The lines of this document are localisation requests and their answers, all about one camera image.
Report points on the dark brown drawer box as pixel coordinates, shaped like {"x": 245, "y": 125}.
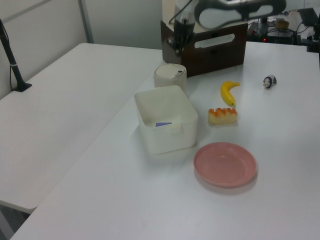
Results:
{"x": 212, "y": 60}

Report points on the cream lidded cup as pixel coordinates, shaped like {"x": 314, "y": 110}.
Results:
{"x": 170, "y": 77}

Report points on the black pole with base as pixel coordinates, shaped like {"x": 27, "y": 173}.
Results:
{"x": 11, "y": 62}

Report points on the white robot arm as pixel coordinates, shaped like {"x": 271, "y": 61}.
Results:
{"x": 225, "y": 12}

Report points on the toy bread with orange glaze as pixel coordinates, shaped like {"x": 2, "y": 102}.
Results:
{"x": 222, "y": 117}

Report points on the black camera stand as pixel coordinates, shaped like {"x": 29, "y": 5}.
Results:
{"x": 313, "y": 37}

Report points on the yellow banana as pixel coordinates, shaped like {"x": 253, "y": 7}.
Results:
{"x": 225, "y": 92}

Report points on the pink plastic plate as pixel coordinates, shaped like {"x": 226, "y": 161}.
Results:
{"x": 225, "y": 165}

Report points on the panda figurine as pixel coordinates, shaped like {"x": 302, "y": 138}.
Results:
{"x": 269, "y": 81}

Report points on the cream cabinet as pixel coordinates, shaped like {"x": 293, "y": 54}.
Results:
{"x": 167, "y": 10}

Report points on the brown tape roll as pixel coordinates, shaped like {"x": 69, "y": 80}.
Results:
{"x": 282, "y": 24}

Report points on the black device with red light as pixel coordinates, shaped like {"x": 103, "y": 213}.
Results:
{"x": 280, "y": 37}

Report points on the blue cube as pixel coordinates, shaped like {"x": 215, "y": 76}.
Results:
{"x": 163, "y": 124}

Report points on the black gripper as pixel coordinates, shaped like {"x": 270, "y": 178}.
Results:
{"x": 183, "y": 31}

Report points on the white plastic storage bin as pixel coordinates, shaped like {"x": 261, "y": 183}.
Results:
{"x": 170, "y": 140}

